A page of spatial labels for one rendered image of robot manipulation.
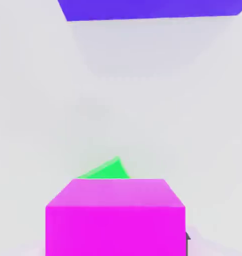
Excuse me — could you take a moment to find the large purple box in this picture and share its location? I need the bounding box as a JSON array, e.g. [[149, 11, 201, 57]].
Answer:
[[57, 0, 242, 22]]

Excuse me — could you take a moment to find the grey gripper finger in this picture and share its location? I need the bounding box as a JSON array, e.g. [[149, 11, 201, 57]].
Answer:
[[185, 224, 232, 256]]

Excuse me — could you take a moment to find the small magenta cube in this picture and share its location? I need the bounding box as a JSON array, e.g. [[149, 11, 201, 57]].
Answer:
[[45, 178, 186, 256]]

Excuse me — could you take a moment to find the small green cube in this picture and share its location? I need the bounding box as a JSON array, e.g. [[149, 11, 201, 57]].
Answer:
[[76, 155, 131, 180]]

